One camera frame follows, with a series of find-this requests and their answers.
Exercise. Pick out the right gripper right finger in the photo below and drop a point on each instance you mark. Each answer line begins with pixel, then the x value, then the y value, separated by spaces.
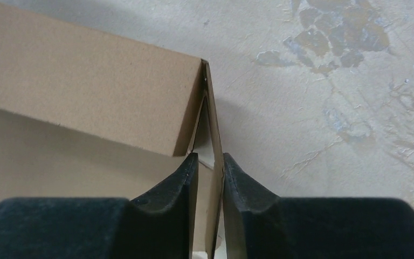
pixel 261 224

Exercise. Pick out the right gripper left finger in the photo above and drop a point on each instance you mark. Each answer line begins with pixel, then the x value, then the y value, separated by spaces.
pixel 157 224

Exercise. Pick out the brown cardboard box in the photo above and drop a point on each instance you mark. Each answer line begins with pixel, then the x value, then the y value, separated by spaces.
pixel 85 113

